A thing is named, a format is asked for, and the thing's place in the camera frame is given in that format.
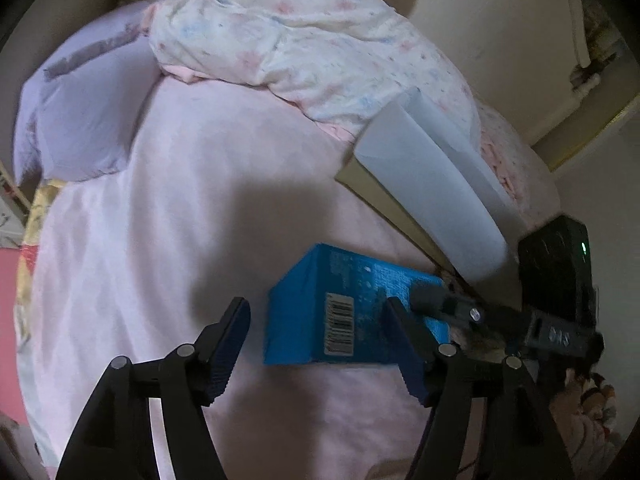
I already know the grey fabric storage bin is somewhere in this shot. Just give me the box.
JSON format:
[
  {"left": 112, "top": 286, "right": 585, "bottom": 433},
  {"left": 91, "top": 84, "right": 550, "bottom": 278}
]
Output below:
[{"left": 336, "top": 88, "right": 526, "bottom": 286}]

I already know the blue bandage carton box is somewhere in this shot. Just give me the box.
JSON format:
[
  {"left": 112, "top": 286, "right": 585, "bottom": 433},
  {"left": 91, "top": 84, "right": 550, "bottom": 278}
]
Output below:
[{"left": 264, "top": 244, "right": 444, "bottom": 365}]

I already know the person's left hand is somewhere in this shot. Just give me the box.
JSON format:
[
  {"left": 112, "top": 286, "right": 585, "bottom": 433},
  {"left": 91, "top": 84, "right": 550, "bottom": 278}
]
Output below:
[{"left": 550, "top": 370, "right": 624, "bottom": 479}]

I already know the white bed headboard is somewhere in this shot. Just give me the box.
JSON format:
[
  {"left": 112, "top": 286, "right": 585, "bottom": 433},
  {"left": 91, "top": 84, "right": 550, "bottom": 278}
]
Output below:
[{"left": 409, "top": 0, "right": 592, "bottom": 144}]

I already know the lavender folded blanket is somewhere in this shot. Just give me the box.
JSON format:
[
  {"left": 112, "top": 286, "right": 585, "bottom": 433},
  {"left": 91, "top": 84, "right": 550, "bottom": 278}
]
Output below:
[{"left": 13, "top": 1, "right": 160, "bottom": 184}]

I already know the floral white duvet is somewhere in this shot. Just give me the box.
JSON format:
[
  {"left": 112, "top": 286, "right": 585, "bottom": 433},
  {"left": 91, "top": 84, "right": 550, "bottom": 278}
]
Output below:
[{"left": 144, "top": 0, "right": 532, "bottom": 201}]

